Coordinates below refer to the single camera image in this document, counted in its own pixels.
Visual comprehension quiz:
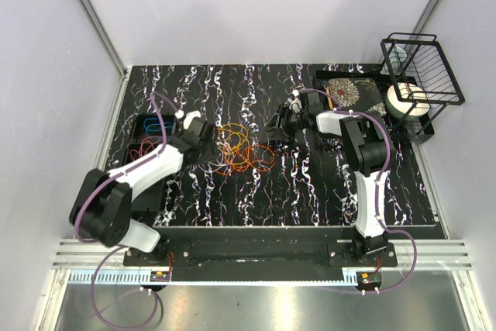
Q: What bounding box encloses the white thin cable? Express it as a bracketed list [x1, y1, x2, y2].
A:
[193, 144, 233, 173]

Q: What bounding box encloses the orange thin cable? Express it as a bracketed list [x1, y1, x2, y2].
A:
[211, 140, 277, 177]

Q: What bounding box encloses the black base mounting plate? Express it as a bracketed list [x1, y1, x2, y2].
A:
[123, 240, 398, 283]

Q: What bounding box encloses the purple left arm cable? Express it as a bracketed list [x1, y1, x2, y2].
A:
[73, 92, 183, 243]

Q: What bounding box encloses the yellow thin cable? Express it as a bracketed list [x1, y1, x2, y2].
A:
[216, 124, 253, 161]

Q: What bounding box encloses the blue thin cable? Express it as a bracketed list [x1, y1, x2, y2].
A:
[142, 116, 174, 136]

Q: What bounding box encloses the black wire dish rack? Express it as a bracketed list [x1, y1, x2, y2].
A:
[381, 32, 466, 143]

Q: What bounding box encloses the glass cup in rack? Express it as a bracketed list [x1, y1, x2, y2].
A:
[388, 47, 408, 74]

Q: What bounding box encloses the floral patterned box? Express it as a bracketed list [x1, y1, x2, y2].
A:
[326, 78, 387, 117]

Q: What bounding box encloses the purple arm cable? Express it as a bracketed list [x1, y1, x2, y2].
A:
[73, 92, 183, 243]
[290, 88, 418, 281]

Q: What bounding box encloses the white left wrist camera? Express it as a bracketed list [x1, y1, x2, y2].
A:
[174, 110, 201, 129]

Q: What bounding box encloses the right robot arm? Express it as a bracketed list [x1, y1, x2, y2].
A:
[263, 88, 394, 267]

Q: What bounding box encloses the black three-compartment tray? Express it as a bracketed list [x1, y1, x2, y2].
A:
[122, 114, 177, 219]

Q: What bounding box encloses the white round bowl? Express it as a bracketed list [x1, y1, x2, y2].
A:
[385, 82, 430, 120]

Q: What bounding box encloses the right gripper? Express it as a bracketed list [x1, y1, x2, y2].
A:
[260, 105, 308, 143]

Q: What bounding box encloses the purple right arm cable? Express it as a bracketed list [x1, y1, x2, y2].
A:
[290, 88, 418, 281]

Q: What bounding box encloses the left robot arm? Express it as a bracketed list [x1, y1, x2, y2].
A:
[69, 117, 216, 266]

